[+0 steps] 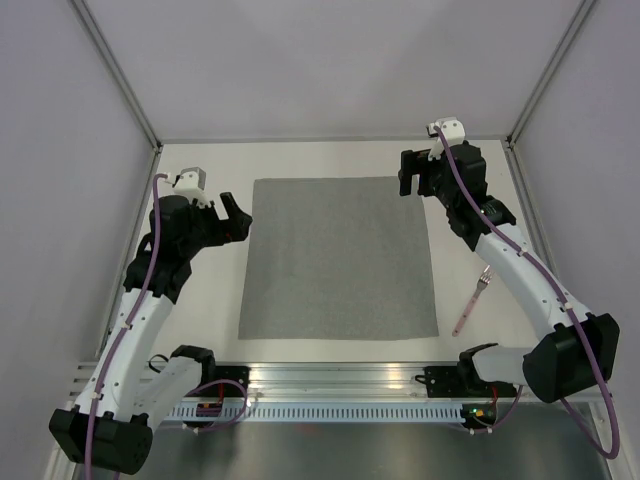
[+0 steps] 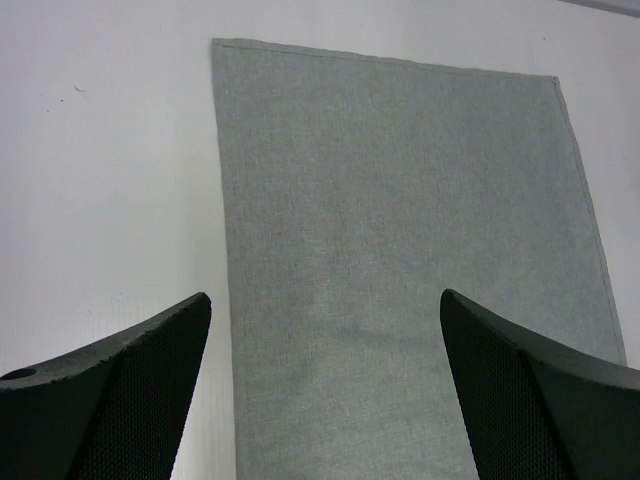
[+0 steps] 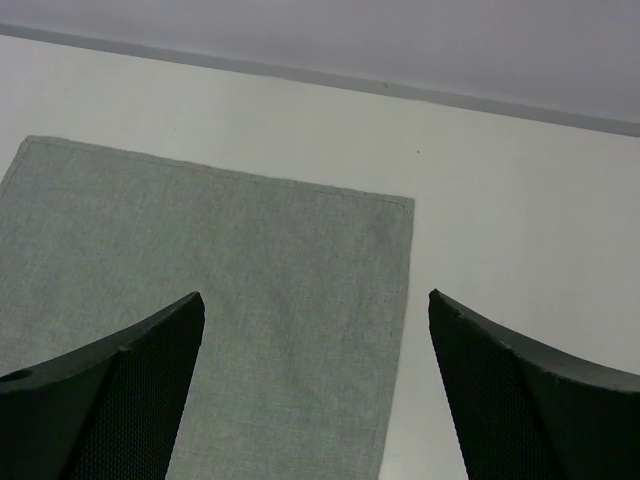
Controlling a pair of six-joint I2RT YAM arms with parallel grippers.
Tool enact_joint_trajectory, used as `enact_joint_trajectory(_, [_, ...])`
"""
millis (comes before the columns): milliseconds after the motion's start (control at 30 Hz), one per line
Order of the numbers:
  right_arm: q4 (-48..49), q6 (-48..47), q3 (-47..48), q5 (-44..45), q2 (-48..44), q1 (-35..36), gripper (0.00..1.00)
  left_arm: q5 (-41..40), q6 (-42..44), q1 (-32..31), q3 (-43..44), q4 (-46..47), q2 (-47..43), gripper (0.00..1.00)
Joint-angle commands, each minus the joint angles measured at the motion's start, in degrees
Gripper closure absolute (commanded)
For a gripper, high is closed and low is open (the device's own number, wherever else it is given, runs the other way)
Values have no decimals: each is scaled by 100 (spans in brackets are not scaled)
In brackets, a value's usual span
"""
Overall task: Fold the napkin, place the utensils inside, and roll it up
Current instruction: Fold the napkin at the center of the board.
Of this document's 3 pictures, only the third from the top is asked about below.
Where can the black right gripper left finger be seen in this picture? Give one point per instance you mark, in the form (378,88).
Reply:
(108,410)

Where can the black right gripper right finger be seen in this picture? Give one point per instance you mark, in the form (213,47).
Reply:
(525,410)

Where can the grey cloth napkin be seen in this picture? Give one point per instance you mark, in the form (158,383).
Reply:
(304,286)

